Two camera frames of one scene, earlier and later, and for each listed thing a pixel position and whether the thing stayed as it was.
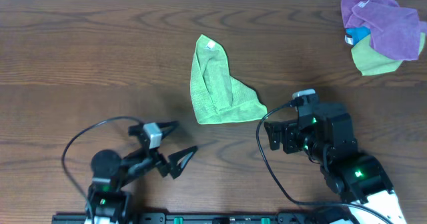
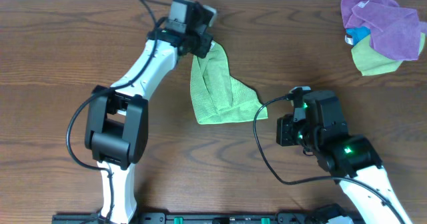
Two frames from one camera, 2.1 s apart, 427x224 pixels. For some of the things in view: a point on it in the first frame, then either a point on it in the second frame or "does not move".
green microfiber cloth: x=217 y=97 does not move
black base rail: x=207 y=218 does not move
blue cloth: x=357 y=33 does not move
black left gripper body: x=155 y=154 to x=203 y=45
